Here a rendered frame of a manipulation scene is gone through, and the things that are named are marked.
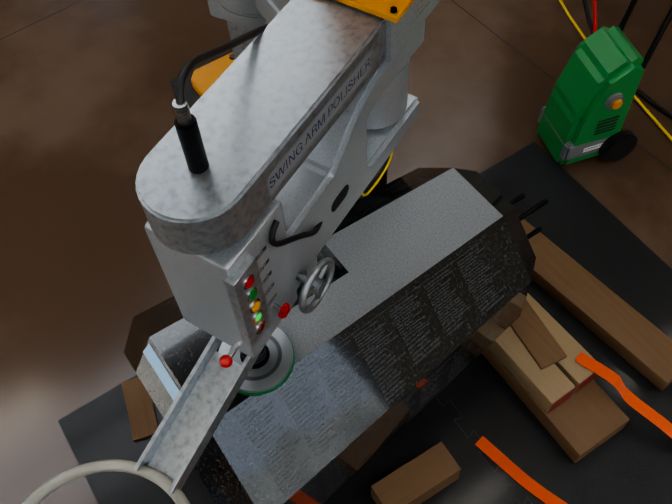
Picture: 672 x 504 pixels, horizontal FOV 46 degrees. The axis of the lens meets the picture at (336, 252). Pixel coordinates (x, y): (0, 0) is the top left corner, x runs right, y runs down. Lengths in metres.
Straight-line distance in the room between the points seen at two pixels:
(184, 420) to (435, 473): 1.07
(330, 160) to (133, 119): 2.28
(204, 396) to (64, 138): 2.22
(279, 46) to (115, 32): 2.85
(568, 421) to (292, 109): 1.81
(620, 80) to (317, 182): 1.86
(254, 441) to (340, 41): 1.13
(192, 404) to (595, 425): 1.54
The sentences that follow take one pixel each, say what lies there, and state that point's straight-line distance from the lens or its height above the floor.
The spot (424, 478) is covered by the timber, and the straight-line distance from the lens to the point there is 2.84.
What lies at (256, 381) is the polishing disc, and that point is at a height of 0.85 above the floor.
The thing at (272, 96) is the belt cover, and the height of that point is 1.69.
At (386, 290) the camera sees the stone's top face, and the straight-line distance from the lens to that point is 2.33.
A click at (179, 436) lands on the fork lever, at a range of 2.10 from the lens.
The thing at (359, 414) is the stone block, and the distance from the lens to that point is 2.36.
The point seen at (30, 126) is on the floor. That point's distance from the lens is 4.18.
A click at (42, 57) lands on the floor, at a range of 4.51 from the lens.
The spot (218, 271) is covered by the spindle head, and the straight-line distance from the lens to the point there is 1.58.
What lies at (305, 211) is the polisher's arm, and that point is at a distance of 1.81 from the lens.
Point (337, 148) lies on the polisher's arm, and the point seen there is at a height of 1.44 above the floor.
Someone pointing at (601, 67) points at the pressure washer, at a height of 0.53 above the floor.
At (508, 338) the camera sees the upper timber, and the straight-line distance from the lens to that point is 2.99.
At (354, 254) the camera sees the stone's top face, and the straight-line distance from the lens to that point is 2.40.
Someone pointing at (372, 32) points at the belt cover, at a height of 1.69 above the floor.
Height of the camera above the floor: 2.85
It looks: 57 degrees down
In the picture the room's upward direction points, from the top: 4 degrees counter-clockwise
